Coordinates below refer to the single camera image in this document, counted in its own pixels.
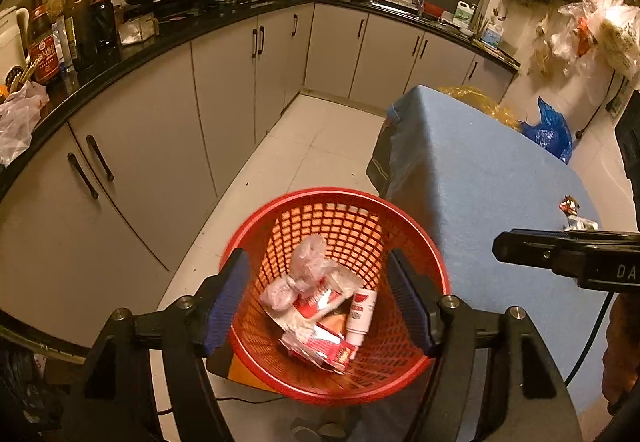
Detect flat orange box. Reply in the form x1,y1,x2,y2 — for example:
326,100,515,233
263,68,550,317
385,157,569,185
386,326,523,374
207,347,287,394

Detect dark soy sauce bottle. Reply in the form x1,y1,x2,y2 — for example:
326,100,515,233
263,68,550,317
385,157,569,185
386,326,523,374
85,0,121,63

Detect dark brown cloth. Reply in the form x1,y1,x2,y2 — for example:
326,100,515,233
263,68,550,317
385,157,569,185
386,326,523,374
366,119,402,199

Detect blue plastic bag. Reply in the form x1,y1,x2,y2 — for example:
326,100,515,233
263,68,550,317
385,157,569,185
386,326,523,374
520,96,574,165

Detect white plastic bottle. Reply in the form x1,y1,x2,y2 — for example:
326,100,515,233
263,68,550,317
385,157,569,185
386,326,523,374
346,288,379,348

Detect red label sauce bottle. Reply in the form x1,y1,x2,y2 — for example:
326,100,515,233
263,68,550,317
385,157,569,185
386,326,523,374
27,0,64,85

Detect black kitchen countertop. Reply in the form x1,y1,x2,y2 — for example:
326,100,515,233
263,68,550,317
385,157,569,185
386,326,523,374
0,0,521,203

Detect torn red cardboard box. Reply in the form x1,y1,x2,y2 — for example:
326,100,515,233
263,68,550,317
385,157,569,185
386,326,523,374
279,322,359,374

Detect red white paper carton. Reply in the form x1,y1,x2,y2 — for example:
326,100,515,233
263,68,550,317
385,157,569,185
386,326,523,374
292,284,351,323

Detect person's right forearm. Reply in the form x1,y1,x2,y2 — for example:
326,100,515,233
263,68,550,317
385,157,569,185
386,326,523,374
600,294,640,419

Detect red plastic mesh basket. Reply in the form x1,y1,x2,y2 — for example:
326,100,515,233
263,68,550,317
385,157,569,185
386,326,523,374
219,188,453,406

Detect black power cable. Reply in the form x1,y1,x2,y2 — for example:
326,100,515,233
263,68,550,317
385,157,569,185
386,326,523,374
575,69,617,141

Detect blue tablecloth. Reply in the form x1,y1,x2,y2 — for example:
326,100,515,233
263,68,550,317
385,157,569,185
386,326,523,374
385,86,616,442

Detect white rice cooker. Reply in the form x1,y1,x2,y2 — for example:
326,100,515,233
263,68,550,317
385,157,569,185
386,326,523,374
0,6,31,80

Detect grey base cabinets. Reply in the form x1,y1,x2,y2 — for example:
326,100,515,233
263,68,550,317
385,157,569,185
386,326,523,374
0,2,516,363

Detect black floor cable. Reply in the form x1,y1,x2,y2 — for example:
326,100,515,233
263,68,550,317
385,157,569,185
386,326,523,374
214,394,287,406

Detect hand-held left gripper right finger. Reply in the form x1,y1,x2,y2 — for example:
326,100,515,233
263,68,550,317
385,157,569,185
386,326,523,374
387,249,583,442

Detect amber oil bottle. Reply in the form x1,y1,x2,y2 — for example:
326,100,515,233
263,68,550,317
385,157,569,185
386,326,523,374
60,0,95,73

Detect green label detergent jug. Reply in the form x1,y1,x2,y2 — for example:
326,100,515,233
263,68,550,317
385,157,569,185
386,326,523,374
452,2,479,29

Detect yellow plastic bag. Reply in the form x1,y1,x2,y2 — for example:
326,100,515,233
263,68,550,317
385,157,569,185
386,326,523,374
437,86,521,131

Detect wall outlet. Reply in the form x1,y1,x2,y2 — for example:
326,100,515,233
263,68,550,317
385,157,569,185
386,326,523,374
606,76,631,115

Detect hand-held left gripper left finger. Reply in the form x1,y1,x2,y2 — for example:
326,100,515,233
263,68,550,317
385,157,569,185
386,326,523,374
62,248,251,442

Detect crumpled plastic bags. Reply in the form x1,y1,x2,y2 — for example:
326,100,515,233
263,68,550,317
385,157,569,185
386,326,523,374
0,82,51,168

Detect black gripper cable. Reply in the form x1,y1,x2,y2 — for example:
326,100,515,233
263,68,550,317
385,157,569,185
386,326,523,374
564,292,617,384

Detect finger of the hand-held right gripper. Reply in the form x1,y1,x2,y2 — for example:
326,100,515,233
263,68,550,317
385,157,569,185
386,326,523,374
492,229,581,280

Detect clear plastic bag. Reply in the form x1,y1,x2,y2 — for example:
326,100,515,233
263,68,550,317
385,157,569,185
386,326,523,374
287,236,332,295

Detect blue label jug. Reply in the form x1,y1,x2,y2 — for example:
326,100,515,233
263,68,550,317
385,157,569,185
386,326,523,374
482,16,506,48

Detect hanging plastic bags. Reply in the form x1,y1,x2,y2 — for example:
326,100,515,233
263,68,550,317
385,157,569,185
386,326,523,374
535,0,640,78

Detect silver foil packet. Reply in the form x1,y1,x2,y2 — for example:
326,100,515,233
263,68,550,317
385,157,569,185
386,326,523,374
117,14,160,46

